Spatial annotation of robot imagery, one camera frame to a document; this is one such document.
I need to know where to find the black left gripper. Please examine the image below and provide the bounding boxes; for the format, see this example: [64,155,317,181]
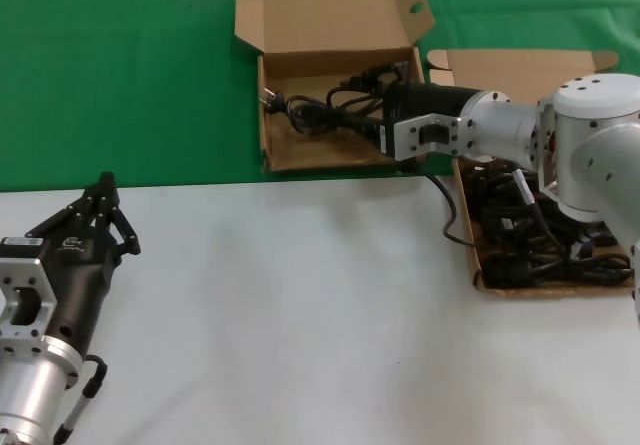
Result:
[24,172,143,359]

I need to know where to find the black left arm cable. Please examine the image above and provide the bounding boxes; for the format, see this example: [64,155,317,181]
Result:
[52,354,110,445]

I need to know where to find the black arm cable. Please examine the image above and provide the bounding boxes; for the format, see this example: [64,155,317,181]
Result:
[52,354,110,445]
[424,167,586,261]

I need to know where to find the silver left wrist bracket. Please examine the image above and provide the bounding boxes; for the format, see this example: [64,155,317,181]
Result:
[0,257,56,341]

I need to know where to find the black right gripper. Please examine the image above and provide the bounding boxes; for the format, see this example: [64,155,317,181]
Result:
[342,62,481,140]

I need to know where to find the silver wrist bracket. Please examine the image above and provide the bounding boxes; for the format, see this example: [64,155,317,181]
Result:
[0,257,56,341]
[392,112,476,162]

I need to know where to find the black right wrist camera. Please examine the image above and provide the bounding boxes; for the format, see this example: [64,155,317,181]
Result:
[377,122,397,156]

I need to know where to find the open cardboard box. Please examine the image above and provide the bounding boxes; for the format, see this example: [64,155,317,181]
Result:
[233,0,436,174]
[427,48,640,294]

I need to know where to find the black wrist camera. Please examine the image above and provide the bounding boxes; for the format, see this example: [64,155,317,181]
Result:
[0,236,46,261]
[377,122,397,156]

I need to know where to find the green table cloth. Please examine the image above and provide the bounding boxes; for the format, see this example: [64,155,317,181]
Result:
[0,0,640,194]

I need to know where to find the silver right wrist bracket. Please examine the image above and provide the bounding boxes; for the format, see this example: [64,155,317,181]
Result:
[392,112,476,162]

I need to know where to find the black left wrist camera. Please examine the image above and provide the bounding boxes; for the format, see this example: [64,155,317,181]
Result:
[0,236,46,261]

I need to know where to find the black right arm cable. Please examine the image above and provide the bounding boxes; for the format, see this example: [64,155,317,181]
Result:
[424,167,586,261]

